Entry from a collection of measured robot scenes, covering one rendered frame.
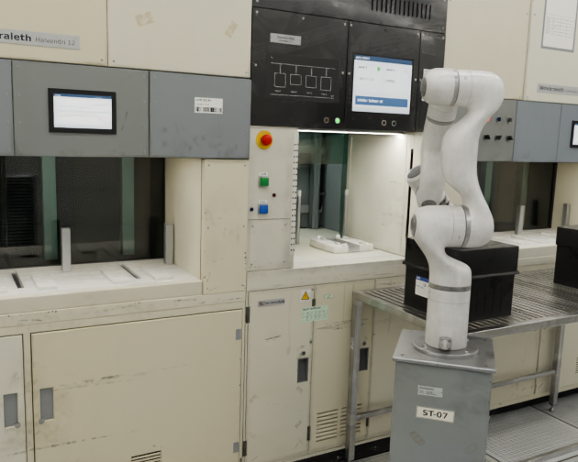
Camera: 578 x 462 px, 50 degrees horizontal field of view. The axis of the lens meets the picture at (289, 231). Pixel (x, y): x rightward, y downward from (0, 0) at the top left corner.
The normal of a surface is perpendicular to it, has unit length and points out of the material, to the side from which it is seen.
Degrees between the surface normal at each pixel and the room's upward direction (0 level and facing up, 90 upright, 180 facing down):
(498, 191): 90
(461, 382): 90
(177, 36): 90
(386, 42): 90
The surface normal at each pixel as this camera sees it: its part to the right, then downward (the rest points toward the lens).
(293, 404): 0.48, 0.14
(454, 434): -0.28, 0.14
